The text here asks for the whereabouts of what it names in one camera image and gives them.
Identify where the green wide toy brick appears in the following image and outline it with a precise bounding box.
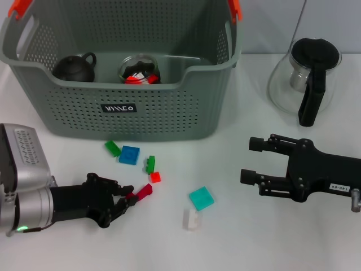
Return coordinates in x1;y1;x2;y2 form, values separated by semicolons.
104;140;121;158

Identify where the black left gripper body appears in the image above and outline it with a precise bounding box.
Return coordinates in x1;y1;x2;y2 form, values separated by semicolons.
49;172;118;229

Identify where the dark red toy brick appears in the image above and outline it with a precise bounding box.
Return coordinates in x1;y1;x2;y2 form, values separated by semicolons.
126;183;154;202

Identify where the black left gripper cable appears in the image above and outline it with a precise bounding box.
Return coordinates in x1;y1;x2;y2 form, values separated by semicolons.
22;217;55;233

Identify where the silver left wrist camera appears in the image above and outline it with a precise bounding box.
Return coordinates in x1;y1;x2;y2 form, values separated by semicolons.
0;123;53;195

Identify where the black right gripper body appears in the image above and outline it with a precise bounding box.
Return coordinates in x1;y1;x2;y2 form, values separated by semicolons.
286;138;361;203

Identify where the teal toy brick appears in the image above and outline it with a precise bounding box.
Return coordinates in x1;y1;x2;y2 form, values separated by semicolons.
188;186;215;212

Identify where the grey perforated storage basket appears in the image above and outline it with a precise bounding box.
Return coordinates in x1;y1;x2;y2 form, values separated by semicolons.
0;0;244;142

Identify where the glass pitcher black handle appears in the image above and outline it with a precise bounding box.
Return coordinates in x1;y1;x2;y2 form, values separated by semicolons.
267;37;342;127

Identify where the translucent white toy brick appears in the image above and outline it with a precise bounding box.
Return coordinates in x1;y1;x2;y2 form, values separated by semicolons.
182;208;203;231

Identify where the blue toy brick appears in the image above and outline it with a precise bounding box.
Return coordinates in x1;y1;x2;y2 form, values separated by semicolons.
118;145;141;165

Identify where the dark clay teapot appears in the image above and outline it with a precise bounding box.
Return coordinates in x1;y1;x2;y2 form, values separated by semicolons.
52;52;98;83

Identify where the right gripper cable with plug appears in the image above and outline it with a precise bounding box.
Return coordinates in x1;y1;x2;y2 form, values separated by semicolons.
351;188;361;213

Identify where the green narrow toy brick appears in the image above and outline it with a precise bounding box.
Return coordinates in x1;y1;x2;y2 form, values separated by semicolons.
144;155;157;174

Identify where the glass teacup black holder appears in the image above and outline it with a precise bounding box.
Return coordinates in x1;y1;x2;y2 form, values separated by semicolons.
117;53;162;85

